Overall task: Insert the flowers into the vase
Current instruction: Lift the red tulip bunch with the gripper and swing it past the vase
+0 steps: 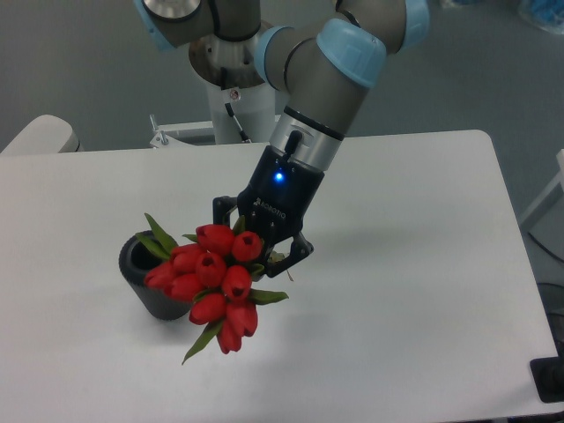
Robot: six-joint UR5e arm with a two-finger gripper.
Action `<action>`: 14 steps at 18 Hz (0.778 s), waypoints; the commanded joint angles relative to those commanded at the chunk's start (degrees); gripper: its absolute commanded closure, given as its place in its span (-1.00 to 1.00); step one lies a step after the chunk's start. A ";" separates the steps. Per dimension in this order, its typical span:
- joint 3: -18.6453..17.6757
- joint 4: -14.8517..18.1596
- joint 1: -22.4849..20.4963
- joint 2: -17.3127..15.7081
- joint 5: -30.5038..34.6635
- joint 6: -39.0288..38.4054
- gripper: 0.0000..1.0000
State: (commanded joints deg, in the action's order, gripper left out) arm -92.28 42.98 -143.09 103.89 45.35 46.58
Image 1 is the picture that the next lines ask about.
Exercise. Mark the white chair armrest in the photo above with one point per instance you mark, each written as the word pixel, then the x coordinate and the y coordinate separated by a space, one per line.
pixel 46 134

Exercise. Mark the white metal base frame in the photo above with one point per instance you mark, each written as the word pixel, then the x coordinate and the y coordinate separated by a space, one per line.
pixel 189 133

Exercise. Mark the red tulip bouquet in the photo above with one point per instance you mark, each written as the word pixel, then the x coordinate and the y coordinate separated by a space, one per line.
pixel 214 273

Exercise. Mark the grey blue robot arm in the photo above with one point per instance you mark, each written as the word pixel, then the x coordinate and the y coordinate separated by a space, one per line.
pixel 326 69

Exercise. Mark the white furniture leg right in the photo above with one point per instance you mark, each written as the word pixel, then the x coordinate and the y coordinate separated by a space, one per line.
pixel 544 201

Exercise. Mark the black device at table edge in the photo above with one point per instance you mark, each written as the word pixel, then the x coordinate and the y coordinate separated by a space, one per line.
pixel 548 377

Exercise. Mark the blue plastic bag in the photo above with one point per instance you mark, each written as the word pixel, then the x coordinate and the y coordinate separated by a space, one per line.
pixel 544 14

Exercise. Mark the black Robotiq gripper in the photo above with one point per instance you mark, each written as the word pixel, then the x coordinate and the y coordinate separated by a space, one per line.
pixel 274 204

